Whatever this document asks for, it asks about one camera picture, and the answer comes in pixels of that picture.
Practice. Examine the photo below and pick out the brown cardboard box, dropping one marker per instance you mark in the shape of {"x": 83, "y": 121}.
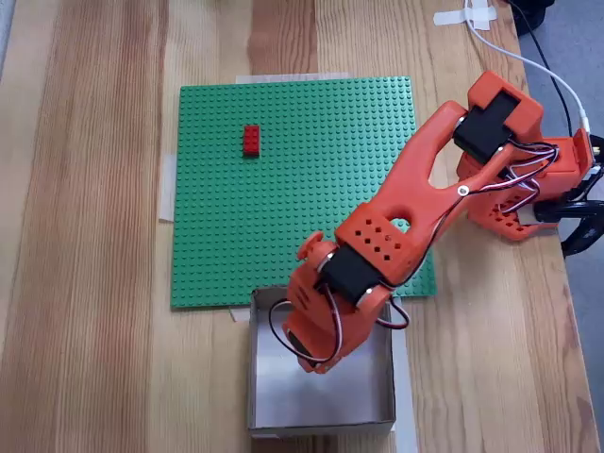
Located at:
{"x": 330, "y": 401}

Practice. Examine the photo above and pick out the green lego baseplate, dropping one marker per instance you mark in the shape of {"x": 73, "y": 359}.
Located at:
{"x": 283, "y": 189}

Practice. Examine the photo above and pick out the red lego block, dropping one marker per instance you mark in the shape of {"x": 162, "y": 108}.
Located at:
{"x": 251, "y": 141}

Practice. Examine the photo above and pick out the long white masking tape strip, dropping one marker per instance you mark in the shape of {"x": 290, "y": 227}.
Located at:
{"x": 405, "y": 377}

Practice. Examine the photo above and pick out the small white masking tape piece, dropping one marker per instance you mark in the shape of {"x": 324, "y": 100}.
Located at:
{"x": 238, "y": 313}

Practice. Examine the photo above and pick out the black table clamp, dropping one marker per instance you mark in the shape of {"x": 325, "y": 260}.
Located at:
{"x": 566, "y": 212}

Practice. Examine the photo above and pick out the wide white masking tape strip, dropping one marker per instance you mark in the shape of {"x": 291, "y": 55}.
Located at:
{"x": 292, "y": 77}

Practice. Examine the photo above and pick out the crossed white masking tape pieces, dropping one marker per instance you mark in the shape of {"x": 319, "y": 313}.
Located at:
{"x": 448, "y": 18}

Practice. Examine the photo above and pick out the person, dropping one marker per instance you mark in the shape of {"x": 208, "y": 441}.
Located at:
{"x": 533, "y": 14}

